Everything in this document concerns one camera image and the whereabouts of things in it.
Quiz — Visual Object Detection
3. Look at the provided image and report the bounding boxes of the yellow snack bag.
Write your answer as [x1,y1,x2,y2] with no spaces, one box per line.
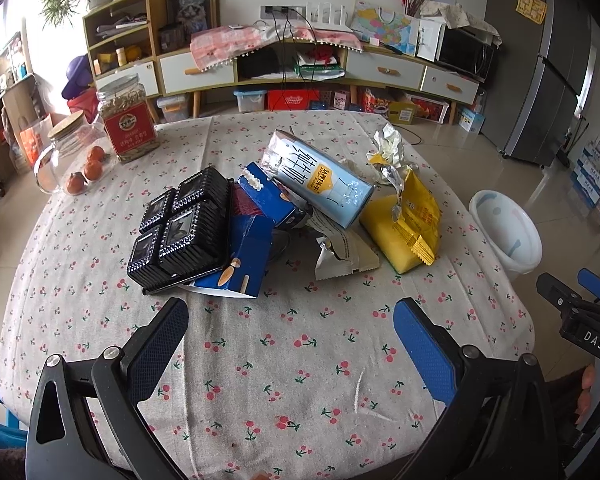
[358,154,441,274]

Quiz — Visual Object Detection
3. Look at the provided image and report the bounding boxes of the black plastic snack tray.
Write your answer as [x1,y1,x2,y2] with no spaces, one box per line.
[126,167,232,295]

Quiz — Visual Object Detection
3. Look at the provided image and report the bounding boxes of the white printed paper wrapper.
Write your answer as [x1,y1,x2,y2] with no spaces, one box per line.
[306,210,380,281]

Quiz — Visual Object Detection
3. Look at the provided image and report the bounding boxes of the blue cardboard snack box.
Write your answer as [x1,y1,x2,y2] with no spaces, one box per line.
[182,162,310,299]

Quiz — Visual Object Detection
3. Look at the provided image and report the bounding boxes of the white patterned trash bin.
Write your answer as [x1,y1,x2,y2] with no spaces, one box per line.
[469,190,543,282]

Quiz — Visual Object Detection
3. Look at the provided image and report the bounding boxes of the person's right hand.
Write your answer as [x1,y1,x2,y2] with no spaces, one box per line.
[574,363,600,426]

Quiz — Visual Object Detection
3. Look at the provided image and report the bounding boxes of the stacked blue white boxes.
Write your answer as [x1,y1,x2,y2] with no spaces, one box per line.
[570,138,600,208]

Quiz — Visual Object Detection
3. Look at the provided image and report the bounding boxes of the cherry print tablecloth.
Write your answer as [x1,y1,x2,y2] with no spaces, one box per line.
[0,112,534,479]

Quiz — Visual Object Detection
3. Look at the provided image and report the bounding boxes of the blue white small box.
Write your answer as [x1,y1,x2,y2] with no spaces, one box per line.
[458,107,484,134]

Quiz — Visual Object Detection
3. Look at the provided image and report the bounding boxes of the yellow printed carton box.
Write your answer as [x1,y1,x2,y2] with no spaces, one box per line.
[387,101,418,126]

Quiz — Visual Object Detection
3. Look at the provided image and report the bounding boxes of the grey refrigerator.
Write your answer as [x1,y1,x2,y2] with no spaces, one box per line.
[481,0,591,166]

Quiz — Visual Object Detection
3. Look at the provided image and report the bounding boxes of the glass jar wooden lid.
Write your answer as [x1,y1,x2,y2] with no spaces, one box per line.
[33,112,117,196]

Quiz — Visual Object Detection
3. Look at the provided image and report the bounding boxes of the black microwave oven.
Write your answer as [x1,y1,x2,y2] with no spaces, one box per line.
[437,27,496,82]

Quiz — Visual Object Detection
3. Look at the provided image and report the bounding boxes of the colourful map poster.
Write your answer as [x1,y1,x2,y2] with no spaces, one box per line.
[350,0,419,56]

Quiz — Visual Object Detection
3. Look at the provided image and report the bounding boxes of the clear jar red label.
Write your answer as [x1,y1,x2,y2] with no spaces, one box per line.
[96,75,159,164]

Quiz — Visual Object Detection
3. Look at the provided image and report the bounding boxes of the red gift box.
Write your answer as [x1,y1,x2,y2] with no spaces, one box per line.
[266,88,321,112]

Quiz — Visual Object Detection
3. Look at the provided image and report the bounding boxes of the clear blue-lid storage box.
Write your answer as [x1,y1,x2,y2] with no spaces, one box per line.
[234,90,268,114]

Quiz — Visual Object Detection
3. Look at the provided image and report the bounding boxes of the wooden tv cabinet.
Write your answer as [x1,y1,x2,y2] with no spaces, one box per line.
[83,0,479,117]

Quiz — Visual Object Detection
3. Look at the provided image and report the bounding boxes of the pink checked cloth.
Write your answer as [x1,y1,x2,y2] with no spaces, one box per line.
[189,24,363,72]

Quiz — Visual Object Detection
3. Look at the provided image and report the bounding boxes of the framed cat picture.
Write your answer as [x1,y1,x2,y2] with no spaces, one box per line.
[168,0,216,38]

